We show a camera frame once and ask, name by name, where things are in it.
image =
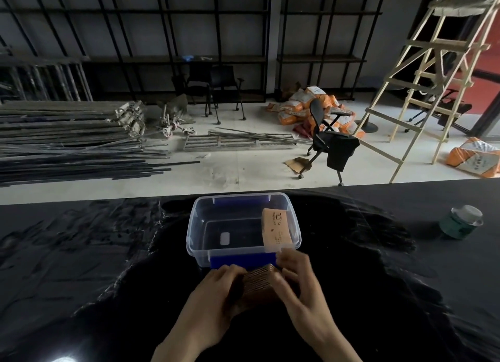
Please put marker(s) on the person's left hand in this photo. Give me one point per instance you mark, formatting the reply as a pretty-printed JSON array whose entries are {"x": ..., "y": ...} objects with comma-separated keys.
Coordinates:
[{"x": 209, "y": 299}]

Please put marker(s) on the black wheeled office chair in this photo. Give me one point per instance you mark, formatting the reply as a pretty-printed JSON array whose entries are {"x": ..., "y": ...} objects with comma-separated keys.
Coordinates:
[{"x": 320, "y": 139}]

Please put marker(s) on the clear storage box blue latches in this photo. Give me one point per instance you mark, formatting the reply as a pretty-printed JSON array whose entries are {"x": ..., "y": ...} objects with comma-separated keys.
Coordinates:
[{"x": 218, "y": 217}]

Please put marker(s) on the metal grid frame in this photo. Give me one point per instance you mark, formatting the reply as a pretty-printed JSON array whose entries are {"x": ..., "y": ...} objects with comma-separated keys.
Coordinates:
[{"x": 234, "y": 141}]

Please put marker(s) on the black folding chair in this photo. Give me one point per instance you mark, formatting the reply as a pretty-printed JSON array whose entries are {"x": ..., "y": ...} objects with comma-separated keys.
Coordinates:
[{"x": 445, "y": 108}]

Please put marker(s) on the leaning metal scaffold frames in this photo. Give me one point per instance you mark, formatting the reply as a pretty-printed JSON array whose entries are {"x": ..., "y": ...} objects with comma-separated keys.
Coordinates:
[{"x": 43, "y": 78}]

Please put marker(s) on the person's right thumb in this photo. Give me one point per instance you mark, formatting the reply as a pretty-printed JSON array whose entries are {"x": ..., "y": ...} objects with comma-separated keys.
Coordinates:
[{"x": 278, "y": 281}]

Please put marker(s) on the person's left thumb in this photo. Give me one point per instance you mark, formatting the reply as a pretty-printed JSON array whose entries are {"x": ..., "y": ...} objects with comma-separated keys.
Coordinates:
[{"x": 236, "y": 272}]

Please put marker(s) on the person's left forearm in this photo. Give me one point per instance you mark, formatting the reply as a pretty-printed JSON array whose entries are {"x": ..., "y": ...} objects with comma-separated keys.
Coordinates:
[{"x": 177, "y": 344}]

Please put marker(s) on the black garment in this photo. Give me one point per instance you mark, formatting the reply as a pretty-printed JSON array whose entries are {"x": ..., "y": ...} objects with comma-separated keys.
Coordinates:
[{"x": 343, "y": 151}]

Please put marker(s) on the narrow black metal shelf rack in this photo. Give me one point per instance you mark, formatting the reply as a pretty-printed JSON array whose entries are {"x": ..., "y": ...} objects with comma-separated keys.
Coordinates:
[{"x": 324, "y": 59}]

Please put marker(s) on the wooden step ladder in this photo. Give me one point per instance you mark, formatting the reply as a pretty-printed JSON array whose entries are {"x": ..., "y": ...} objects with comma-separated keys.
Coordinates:
[{"x": 437, "y": 45}]

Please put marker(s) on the brown cardboard piece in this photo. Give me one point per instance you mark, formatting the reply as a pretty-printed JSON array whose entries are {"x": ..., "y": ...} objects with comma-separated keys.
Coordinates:
[{"x": 297, "y": 165}]

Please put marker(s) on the person's right hand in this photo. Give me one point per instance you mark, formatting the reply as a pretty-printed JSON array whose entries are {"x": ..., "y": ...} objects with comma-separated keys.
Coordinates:
[{"x": 302, "y": 295}]

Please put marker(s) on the black table cloth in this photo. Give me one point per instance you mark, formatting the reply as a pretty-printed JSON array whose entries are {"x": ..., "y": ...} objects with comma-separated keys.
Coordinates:
[{"x": 97, "y": 264}]

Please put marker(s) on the pile of orange sacks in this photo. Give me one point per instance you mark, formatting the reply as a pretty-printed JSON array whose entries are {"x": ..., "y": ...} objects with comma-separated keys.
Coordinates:
[{"x": 297, "y": 108}]

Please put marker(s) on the stack of brown packets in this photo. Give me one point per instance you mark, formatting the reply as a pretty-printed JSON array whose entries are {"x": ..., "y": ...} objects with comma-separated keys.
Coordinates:
[{"x": 259, "y": 287}]

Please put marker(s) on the tan printed snack packet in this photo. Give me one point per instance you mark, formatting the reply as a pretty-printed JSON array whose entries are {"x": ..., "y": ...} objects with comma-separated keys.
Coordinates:
[{"x": 278, "y": 227}]

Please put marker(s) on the black armchair on casters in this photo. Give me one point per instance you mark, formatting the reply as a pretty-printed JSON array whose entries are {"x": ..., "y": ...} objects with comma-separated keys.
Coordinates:
[
  {"x": 191, "y": 80},
  {"x": 224, "y": 80}
]

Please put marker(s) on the orange white bag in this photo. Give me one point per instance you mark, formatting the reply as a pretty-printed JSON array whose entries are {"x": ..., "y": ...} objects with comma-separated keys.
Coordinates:
[{"x": 474, "y": 157}]

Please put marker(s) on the green bottle white lid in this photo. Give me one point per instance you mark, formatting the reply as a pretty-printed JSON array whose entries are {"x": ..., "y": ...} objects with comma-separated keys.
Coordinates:
[{"x": 457, "y": 223}]

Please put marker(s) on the wide black metal shelf rack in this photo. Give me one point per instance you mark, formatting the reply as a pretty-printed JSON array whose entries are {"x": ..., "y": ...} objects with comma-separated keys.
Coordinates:
[{"x": 129, "y": 59}]

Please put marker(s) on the scaffold caster wheels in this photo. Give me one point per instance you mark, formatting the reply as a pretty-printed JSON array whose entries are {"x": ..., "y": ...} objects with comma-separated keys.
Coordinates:
[{"x": 174, "y": 125}]

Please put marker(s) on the person's right forearm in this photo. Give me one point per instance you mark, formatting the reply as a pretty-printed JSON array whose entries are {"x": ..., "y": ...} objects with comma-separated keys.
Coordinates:
[{"x": 334, "y": 344}]

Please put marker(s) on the pile of metal bars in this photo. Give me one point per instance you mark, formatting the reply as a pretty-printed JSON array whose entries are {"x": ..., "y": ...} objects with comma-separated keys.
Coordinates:
[{"x": 66, "y": 147}]

